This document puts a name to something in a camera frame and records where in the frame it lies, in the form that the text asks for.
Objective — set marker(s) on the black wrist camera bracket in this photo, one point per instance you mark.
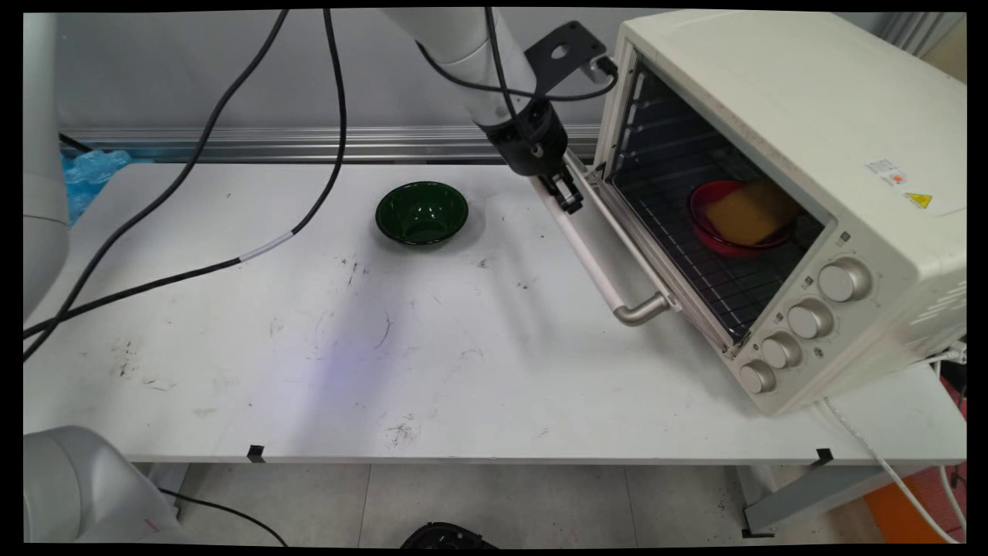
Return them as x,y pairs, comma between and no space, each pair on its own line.
559,50

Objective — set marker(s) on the blue bubble wrap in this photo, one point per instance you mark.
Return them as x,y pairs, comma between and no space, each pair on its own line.
96,174

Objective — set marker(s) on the grey ribbed panel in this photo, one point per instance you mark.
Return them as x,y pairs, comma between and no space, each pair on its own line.
911,31

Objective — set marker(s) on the dark green bowl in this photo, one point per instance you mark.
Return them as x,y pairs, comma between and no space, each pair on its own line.
421,212

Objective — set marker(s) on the black tape piece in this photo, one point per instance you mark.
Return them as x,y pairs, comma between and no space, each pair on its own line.
824,456
256,453

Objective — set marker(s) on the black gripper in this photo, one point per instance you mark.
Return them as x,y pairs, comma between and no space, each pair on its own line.
529,143

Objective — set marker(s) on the silver oven knob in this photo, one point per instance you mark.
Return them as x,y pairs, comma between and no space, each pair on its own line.
845,279
781,350
757,377
810,318

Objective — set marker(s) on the black round floor object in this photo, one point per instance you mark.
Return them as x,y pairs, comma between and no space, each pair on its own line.
448,537

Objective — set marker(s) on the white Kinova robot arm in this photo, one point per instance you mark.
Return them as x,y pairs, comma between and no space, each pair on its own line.
463,46

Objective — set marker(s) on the grey table leg beam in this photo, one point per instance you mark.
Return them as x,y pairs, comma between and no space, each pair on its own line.
810,494

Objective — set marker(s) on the orange box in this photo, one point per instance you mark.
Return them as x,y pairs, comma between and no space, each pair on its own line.
918,513

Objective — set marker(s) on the aluminium profile rail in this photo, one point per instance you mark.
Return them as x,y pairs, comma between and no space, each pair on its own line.
386,143

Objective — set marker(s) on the cream toaster oven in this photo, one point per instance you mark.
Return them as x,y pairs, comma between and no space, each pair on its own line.
772,77

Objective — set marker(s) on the red bowl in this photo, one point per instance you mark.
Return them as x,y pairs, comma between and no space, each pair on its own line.
718,243

